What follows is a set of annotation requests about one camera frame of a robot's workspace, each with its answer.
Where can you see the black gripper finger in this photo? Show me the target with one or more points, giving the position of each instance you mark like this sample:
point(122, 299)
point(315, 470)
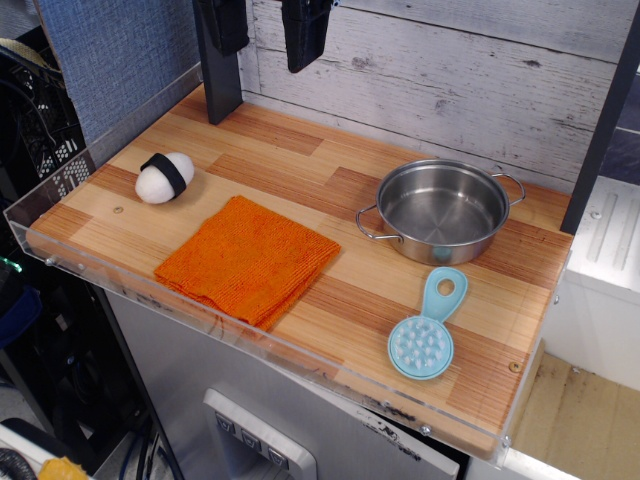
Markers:
point(226, 23)
point(305, 27)

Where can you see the stainless steel pan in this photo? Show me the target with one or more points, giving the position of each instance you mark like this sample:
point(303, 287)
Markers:
point(440, 212)

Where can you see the orange cloth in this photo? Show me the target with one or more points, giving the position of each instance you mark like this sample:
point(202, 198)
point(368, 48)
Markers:
point(248, 262)

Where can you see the white plush rice ball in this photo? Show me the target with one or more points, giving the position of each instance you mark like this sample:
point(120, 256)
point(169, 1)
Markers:
point(164, 177)

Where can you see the black plastic crate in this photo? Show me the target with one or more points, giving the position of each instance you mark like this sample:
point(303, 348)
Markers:
point(40, 132)

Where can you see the clear acrylic table guard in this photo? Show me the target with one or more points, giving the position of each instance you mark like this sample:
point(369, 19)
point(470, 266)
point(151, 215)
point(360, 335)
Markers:
point(321, 375)

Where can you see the light blue scrub brush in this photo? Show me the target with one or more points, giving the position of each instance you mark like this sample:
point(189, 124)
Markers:
point(421, 347)

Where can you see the silver appliance control panel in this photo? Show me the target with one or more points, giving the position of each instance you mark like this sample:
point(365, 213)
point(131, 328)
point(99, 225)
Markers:
point(257, 450)

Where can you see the dark grey vertical post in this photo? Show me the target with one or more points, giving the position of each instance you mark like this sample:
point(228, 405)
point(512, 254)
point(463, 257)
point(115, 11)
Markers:
point(220, 73)

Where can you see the dark right frame post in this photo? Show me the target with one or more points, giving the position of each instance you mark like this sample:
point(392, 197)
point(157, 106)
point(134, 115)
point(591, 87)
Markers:
point(611, 111)

